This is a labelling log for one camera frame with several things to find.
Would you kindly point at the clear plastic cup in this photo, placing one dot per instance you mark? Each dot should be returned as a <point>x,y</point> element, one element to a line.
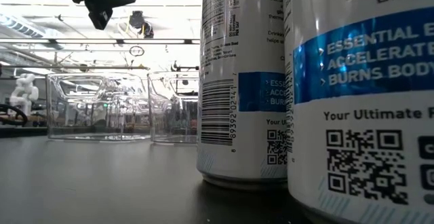
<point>169,122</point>

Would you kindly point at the white blue Celsius can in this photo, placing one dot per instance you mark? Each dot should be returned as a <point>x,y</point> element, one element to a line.
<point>237,81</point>
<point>356,115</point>

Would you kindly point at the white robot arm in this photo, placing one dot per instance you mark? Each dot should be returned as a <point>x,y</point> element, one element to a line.
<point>25,91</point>

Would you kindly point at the gray ceiling pipe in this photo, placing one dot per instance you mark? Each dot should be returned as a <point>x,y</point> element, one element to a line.
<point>68,67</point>

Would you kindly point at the clear plastic bin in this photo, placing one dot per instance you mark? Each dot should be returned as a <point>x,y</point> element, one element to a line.
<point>68,81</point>

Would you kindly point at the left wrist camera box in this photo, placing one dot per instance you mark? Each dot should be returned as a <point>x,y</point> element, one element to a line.
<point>100,18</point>

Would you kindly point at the ceiling light rail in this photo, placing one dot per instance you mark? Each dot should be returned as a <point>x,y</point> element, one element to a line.
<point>84,41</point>

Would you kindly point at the ceiling air duct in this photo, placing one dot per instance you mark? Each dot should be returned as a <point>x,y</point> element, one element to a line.
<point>20,28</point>

